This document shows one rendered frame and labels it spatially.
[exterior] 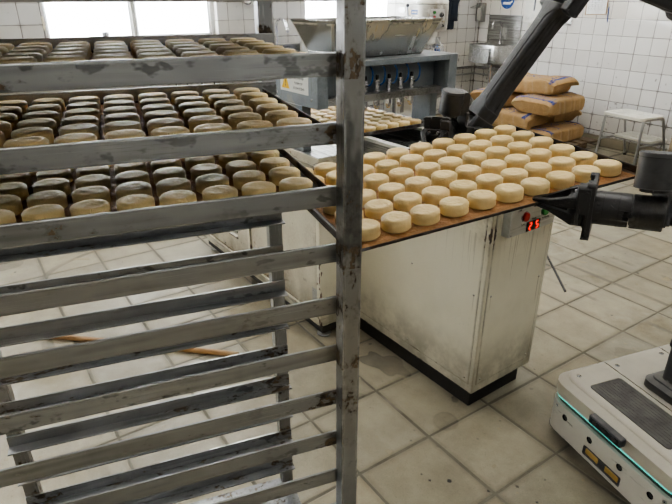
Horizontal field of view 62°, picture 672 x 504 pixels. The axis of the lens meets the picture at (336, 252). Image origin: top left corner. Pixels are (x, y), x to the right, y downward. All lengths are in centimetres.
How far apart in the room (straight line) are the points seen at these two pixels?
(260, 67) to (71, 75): 22
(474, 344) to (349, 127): 139
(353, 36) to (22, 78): 38
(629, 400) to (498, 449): 45
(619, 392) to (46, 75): 179
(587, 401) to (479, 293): 47
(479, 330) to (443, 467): 47
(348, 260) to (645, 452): 126
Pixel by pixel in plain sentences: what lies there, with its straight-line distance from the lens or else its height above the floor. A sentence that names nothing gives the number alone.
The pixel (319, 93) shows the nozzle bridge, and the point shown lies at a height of 108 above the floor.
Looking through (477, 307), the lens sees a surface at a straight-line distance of 196.
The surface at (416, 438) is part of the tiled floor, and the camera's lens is 207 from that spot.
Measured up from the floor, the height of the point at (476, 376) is 16.
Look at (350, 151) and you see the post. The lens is 76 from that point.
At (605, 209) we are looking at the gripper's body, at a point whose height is 109.
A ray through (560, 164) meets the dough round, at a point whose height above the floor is 111.
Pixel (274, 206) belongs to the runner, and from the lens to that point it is 78.
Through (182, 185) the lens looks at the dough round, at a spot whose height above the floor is 115.
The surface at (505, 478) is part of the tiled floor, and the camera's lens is 200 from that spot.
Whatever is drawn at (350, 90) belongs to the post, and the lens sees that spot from 75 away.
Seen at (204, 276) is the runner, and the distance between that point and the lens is 80.
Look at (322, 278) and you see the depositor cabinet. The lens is 235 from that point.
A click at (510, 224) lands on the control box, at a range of 184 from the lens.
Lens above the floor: 140
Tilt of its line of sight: 25 degrees down
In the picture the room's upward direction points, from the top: straight up
